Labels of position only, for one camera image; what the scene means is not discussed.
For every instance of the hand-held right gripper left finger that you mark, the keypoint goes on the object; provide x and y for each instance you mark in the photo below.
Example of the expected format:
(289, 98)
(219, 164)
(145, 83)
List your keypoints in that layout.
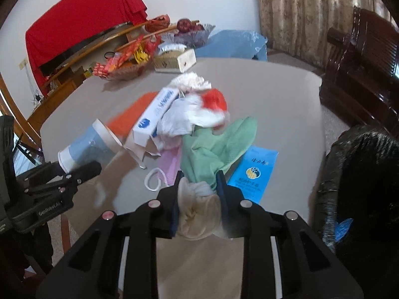
(174, 221)

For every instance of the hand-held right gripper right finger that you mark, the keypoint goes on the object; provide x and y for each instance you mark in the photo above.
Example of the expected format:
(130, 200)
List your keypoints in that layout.
(222, 183)

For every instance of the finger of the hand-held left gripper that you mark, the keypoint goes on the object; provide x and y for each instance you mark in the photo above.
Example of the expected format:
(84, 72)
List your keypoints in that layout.
(84, 173)
(40, 171)

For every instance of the beige tissue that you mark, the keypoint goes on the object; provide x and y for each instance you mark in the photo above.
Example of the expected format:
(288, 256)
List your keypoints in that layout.
(196, 215)

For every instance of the blue and white paper cup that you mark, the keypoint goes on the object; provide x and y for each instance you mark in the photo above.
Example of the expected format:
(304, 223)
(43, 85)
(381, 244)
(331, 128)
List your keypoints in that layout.
(87, 149)

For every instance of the pink face mask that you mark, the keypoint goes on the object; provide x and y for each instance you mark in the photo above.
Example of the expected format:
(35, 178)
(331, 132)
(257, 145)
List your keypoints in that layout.
(170, 168)

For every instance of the flat blue packet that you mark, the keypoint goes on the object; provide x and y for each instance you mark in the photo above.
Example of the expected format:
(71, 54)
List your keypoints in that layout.
(252, 177)

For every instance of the green cloth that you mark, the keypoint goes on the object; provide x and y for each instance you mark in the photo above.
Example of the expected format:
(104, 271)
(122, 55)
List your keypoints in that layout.
(218, 143)

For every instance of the light wooden chair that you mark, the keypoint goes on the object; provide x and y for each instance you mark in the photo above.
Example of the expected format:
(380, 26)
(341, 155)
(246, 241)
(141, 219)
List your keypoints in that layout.
(18, 124)

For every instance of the beige paper scrap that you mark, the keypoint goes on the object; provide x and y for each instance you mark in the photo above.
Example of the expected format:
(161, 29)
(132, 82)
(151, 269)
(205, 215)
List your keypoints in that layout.
(146, 152)

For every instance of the orange cloth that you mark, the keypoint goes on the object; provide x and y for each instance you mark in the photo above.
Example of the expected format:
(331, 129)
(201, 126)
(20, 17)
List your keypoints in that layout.
(131, 118)

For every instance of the crumpled white plastic bag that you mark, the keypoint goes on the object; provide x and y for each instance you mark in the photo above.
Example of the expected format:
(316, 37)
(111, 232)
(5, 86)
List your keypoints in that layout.
(180, 116)

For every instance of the light wooden TV cabinet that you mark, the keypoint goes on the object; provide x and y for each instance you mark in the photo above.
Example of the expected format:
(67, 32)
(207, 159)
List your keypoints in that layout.
(62, 92)

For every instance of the red and white plastic bag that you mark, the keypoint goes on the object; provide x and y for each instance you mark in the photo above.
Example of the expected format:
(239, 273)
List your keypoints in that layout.
(215, 99)

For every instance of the long white blue-print box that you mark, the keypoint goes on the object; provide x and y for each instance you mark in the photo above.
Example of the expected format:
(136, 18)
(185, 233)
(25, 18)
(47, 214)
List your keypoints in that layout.
(152, 115)

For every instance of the crumpled white tissue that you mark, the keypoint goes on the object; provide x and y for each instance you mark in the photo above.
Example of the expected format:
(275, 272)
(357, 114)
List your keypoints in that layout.
(190, 81)

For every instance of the basket of red snack packets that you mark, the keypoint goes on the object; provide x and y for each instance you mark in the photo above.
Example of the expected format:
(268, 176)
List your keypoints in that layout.
(124, 65)

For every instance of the beige tissue box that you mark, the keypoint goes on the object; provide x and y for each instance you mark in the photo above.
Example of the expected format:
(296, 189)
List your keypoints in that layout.
(174, 62)

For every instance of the blue plastic wrapper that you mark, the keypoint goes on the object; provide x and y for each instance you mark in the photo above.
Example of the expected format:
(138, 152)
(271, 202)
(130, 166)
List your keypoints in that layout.
(344, 229)

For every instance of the blue plastic cover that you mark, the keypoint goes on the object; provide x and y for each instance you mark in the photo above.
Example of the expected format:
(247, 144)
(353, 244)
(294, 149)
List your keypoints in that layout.
(230, 45)

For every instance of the glass fruit bowl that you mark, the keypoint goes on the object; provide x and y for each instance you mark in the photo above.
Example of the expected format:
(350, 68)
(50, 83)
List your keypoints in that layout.
(194, 39)

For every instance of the red cloth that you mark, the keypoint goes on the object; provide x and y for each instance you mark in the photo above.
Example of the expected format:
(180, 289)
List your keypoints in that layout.
(78, 21)

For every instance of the dark red apple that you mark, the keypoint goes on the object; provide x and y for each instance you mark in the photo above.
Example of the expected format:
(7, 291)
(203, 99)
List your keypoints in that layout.
(183, 25)
(198, 27)

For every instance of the dark wooden armchair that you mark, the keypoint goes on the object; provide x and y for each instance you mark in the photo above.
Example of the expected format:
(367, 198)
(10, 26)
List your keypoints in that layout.
(358, 78)

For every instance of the beige patterned curtain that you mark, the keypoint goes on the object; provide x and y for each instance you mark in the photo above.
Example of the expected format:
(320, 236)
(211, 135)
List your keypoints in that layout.
(305, 12)

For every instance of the wall socket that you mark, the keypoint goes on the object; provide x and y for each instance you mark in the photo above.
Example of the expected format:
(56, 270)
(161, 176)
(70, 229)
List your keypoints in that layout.
(22, 64)

